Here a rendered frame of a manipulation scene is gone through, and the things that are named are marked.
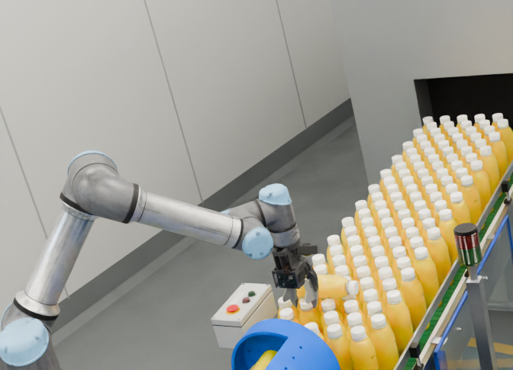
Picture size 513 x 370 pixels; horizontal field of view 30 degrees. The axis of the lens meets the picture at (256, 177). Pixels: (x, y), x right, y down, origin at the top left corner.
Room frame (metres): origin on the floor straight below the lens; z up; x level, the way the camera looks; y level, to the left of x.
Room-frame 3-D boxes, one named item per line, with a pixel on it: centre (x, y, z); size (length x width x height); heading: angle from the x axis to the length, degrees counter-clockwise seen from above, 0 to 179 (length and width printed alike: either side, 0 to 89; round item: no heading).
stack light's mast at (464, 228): (2.27, -0.51, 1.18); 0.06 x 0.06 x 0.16
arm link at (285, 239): (2.24, -0.04, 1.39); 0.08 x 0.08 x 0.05
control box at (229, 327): (2.48, 0.13, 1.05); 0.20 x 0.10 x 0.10; 147
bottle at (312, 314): (2.40, -0.05, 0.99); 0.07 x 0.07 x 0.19
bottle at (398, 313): (2.32, -0.29, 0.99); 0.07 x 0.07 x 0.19
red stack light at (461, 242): (2.27, -0.51, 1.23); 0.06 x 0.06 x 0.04
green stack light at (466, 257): (2.27, -0.51, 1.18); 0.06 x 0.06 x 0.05
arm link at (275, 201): (2.24, -0.03, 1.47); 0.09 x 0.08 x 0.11; 100
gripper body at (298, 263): (2.24, -0.03, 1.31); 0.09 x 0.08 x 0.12; 147
